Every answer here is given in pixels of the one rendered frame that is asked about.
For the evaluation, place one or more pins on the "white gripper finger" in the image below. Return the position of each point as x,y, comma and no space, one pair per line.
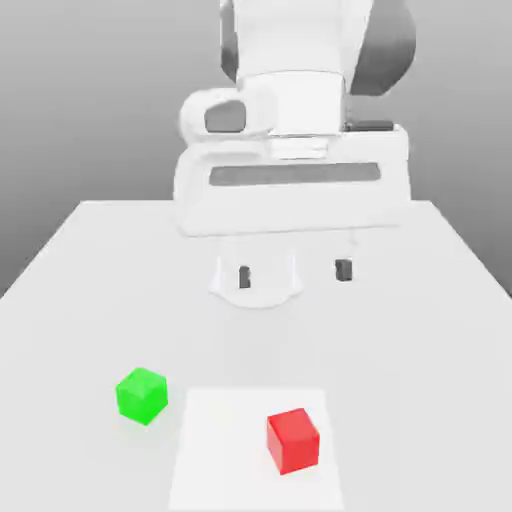
244,277
344,270

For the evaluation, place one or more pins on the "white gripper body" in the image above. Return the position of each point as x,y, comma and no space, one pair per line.
292,204

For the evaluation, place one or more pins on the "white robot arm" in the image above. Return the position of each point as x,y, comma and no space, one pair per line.
296,60

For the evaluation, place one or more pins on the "small green cube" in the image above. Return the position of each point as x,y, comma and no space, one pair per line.
142,396

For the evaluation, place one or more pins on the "small red cube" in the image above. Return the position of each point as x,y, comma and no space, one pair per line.
294,440

